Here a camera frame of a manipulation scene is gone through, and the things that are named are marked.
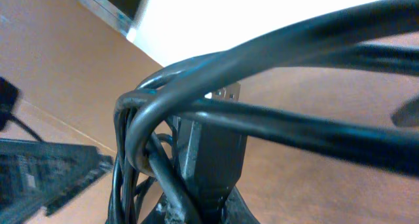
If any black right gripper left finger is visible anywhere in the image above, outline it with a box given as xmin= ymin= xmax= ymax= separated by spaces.
xmin=1 ymin=139 xmax=113 ymax=223

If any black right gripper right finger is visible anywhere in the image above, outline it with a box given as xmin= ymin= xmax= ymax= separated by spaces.
xmin=391 ymin=96 xmax=418 ymax=127

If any brown wooden side panel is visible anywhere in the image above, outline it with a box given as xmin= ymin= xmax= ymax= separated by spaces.
xmin=1 ymin=0 xmax=160 ymax=154

